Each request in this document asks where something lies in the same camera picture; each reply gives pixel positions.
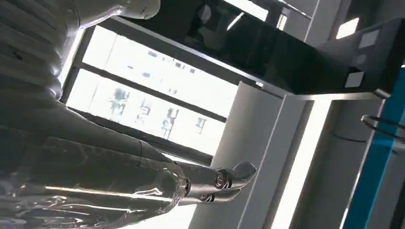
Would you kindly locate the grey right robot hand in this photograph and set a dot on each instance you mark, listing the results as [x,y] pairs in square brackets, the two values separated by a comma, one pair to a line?
[79,164]

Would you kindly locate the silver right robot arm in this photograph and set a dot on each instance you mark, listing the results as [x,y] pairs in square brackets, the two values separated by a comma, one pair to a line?
[28,47]

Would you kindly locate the black scanner stand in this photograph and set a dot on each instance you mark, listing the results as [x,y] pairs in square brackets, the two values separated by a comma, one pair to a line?
[284,57]

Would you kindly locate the green conveyor belt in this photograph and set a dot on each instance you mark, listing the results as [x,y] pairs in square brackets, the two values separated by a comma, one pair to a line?
[373,177]

